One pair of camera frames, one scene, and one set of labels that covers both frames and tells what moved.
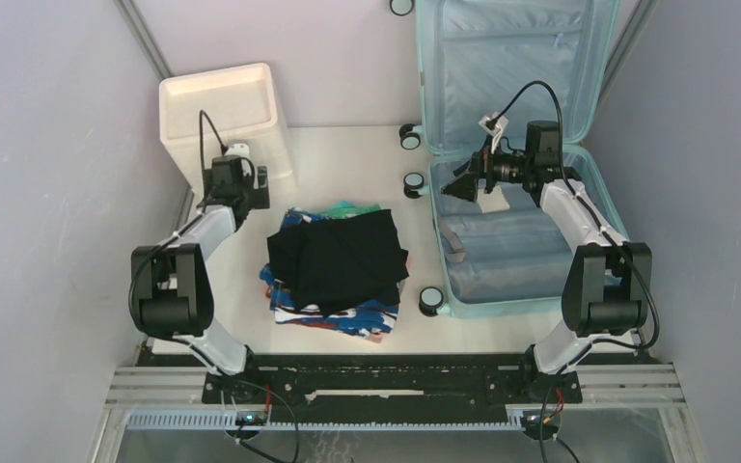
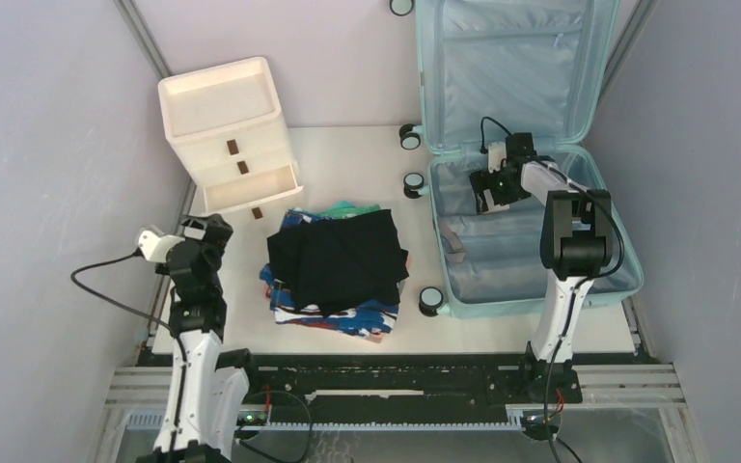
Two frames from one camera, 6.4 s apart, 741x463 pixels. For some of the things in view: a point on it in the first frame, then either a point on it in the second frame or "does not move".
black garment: (340, 261) does not move
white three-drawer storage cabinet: (205, 115) does not move
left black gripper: (259, 197) -> (216, 233)
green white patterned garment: (344, 209) does not move
